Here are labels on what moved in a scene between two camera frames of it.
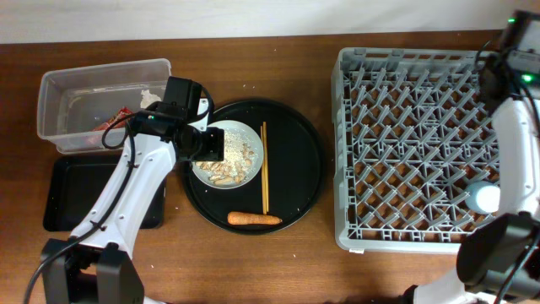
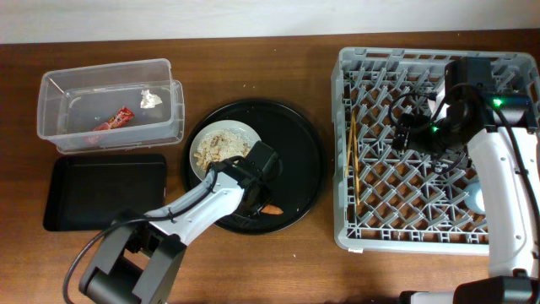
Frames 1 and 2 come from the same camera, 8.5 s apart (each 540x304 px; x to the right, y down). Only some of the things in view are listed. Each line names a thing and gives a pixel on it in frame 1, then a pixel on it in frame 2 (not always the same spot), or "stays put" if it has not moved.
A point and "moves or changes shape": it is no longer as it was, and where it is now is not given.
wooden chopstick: x=265 y=165 moves or changes shape
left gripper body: x=208 y=145 -> x=251 y=211
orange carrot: x=247 y=219 moves or changes shape
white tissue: x=148 y=99 stays put
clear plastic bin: x=73 y=102 stays put
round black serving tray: x=296 y=171 stays put
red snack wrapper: x=118 y=120 stays put
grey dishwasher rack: x=413 y=131 stays put
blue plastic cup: x=483 y=198 stays put
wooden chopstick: x=262 y=168 moves or changes shape
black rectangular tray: x=73 y=186 stays put
